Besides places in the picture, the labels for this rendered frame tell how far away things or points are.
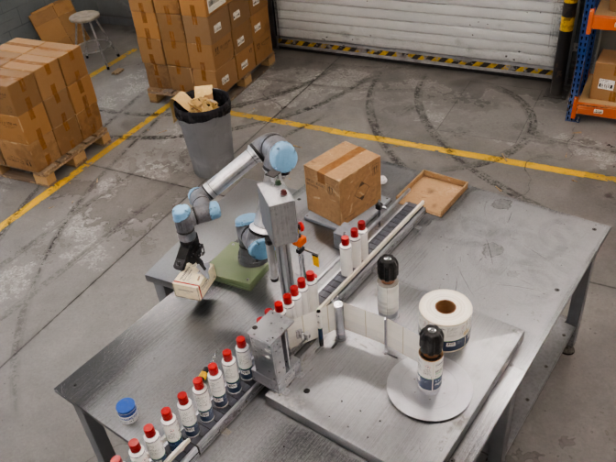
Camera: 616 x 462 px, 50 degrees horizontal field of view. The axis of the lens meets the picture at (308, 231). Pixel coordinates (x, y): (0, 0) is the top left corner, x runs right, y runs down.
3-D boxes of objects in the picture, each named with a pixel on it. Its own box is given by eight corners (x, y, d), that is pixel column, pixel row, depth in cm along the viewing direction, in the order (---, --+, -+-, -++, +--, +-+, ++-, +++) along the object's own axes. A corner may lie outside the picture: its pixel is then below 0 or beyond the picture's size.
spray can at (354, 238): (357, 270, 295) (356, 234, 283) (347, 267, 298) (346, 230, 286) (364, 264, 299) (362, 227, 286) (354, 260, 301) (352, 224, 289)
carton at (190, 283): (200, 301, 284) (197, 288, 280) (175, 296, 288) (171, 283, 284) (216, 276, 296) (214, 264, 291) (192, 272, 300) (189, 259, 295)
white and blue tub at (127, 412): (135, 406, 251) (131, 394, 246) (141, 419, 246) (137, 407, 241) (117, 414, 248) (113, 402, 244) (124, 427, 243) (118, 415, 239)
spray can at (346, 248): (348, 279, 291) (346, 242, 279) (338, 275, 294) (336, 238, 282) (355, 272, 295) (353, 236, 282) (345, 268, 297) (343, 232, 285)
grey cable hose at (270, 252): (275, 283, 263) (269, 242, 250) (269, 280, 265) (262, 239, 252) (280, 279, 265) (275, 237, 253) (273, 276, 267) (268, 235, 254)
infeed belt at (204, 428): (196, 452, 231) (194, 445, 229) (180, 440, 235) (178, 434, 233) (423, 213, 333) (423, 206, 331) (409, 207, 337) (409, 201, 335)
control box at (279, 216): (274, 247, 247) (269, 206, 236) (262, 223, 260) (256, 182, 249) (300, 241, 250) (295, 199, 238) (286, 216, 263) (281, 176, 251)
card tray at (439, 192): (441, 217, 330) (441, 211, 328) (395, 203, 344) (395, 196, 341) (467, 188, 349) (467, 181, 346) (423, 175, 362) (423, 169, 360)
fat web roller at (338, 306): (342, 344, 261) (339, 309, 250) (333, 339, 263) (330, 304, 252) (348, 336, 264) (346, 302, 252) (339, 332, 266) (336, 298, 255)
